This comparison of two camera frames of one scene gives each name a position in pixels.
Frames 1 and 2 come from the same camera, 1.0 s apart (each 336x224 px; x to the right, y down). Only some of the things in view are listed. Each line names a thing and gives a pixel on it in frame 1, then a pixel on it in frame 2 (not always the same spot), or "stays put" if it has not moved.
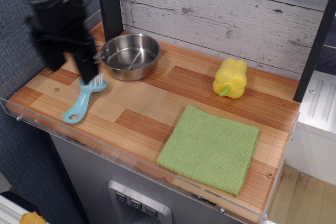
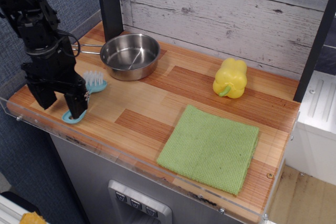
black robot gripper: [59, 20] to [53, 67]
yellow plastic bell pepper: [231, 78] stays put
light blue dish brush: [79, 108] stays put
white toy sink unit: [311, 149] stays put
